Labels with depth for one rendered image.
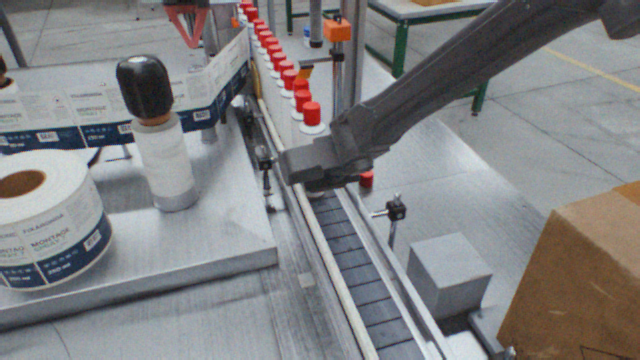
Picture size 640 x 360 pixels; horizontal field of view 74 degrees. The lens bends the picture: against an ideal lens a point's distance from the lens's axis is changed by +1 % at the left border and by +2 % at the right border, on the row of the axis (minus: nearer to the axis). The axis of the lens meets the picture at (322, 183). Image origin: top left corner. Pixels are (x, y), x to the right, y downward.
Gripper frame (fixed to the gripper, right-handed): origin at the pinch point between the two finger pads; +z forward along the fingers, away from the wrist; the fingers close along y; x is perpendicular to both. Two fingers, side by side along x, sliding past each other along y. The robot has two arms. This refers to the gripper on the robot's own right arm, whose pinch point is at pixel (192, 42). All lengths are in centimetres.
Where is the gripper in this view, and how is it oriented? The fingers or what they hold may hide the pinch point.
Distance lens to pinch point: 78.2
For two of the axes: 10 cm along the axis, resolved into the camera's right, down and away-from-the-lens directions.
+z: -0.2, 7.9, 6.1
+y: 3.2, 5.8, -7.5
